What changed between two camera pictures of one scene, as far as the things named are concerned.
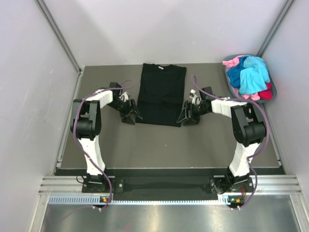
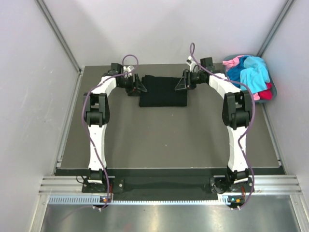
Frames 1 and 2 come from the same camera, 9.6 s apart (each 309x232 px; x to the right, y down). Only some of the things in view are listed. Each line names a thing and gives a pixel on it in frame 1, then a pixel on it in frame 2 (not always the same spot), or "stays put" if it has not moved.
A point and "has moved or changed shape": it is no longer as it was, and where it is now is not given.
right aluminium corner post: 275,27 stays put
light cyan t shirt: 255,77 stays put
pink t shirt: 231,62 stays put
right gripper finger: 190,123 to 192,86
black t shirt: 161,94 has moved or changed shape
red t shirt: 266,94 stays put
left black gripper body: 124,108 to 127,83
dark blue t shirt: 234,73 stays put
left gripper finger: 135,109 to 139,84
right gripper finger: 183,116 to 186,74
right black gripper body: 197,111 to 196,79
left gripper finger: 127,119 to 134,93
